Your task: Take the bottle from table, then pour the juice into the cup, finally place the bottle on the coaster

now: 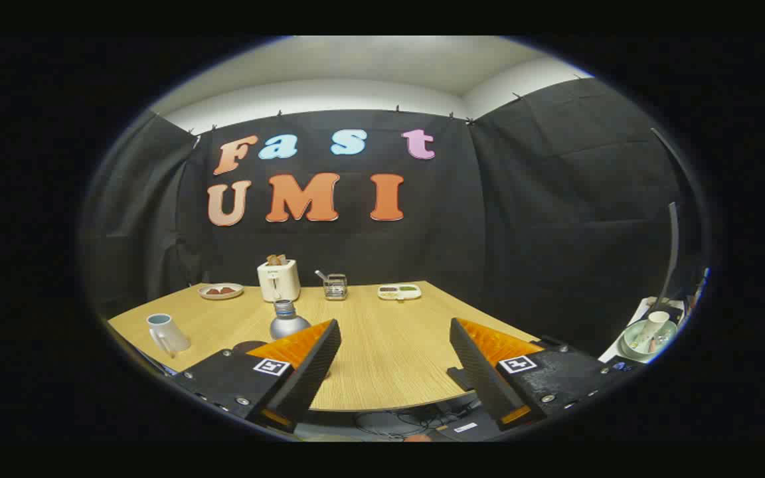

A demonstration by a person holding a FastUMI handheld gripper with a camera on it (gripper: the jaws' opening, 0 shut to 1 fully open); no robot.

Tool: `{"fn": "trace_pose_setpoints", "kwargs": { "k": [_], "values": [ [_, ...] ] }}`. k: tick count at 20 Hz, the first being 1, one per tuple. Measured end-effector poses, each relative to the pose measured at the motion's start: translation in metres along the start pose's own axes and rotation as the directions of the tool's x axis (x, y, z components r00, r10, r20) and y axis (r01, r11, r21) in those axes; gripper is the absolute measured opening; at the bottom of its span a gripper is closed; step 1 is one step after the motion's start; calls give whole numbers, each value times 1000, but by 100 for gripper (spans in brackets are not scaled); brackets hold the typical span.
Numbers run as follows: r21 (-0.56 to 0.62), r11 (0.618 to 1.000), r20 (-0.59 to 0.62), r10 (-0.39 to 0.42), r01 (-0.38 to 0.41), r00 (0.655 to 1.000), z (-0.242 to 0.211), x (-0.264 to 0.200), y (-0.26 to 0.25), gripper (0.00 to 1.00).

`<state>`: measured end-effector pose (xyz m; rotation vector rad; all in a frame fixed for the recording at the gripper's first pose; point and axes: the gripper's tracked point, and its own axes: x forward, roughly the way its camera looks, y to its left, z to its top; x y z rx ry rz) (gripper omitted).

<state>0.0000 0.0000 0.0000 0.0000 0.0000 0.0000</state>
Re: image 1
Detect pale green bowl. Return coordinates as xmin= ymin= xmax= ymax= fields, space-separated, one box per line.
xmin=622 ymin=319 xmax=679 ymax=362

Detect black cables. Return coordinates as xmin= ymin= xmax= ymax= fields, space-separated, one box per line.
xmin=355 ymin=402 xmax=483 ymax=439

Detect small white mug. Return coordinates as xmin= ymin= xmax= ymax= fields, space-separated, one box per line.
xmin=645 ymin=311 xmax=671 ymax=341

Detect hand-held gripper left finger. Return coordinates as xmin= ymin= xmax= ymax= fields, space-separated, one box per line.
xmin=169 ymin=319 xmax=343 ymax=434

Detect wooden table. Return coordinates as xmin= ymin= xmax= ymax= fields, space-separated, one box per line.
xmin=108 ymin=280 xmax=543 ymax=412

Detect small white plate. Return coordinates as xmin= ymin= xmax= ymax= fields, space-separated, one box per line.
xmin=197 ymin=283 xmax=244 ymax=301

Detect white toaster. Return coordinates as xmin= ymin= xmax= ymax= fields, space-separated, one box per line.
xmin=257 ymin=259 xmax=301 ymax=303

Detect white divided tray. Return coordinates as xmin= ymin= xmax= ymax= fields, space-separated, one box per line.
xmin=377 ymin=284 xmax=422 ymax=301

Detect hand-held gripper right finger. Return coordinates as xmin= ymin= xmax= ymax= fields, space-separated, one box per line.
xmin=448 ymin=317 xmax=645 ymax=432

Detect black backdrop cloth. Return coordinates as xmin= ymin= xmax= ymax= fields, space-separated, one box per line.
xmin=80 ymin=78 xmax=683 ymax=359

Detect white cup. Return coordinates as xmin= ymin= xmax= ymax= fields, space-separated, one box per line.
xmin=147 ymin=313 xmax=192 ymax=359

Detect silver juice bottle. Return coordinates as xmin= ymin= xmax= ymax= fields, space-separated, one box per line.
xmin=270 ymin=299 xmax=312 ymax=341

